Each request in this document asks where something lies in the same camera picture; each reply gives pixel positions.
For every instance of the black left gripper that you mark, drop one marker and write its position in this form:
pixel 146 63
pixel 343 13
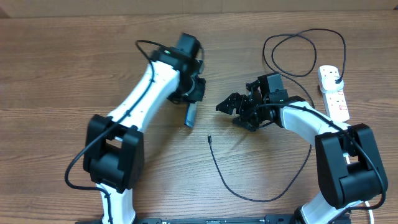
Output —
pixel 196 94

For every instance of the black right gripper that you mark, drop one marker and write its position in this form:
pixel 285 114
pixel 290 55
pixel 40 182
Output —
pixel 232 99

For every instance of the smartphone with lit screen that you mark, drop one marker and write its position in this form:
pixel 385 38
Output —
pixel 190 115

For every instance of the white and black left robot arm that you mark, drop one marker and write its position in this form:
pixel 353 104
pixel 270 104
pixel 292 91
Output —
pixel 114 148

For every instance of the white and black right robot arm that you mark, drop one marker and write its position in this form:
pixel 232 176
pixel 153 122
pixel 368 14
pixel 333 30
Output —
pixel 349 166

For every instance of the white charger plug adapter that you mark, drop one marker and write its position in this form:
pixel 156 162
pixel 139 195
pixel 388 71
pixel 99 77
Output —
pixel 329 85

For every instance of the white power strip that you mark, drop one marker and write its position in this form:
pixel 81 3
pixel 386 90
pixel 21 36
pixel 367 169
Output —
pixel 335 103

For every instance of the brown cardboard backdrop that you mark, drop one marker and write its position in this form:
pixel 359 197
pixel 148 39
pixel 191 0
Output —
pixel 71 8

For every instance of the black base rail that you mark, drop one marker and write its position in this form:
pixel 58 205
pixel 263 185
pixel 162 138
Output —
pixel 211 220

